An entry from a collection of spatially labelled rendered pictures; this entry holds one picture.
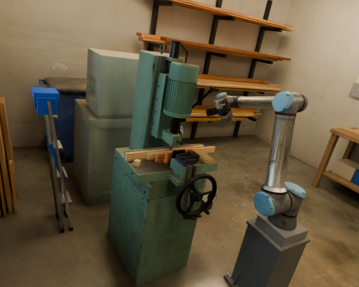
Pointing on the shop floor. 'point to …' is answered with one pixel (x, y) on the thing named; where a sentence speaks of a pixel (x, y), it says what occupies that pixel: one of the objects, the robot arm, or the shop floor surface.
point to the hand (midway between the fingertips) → (215, 102)
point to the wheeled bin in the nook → (65, 111)
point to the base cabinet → (148, 229)
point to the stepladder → (53, 148)
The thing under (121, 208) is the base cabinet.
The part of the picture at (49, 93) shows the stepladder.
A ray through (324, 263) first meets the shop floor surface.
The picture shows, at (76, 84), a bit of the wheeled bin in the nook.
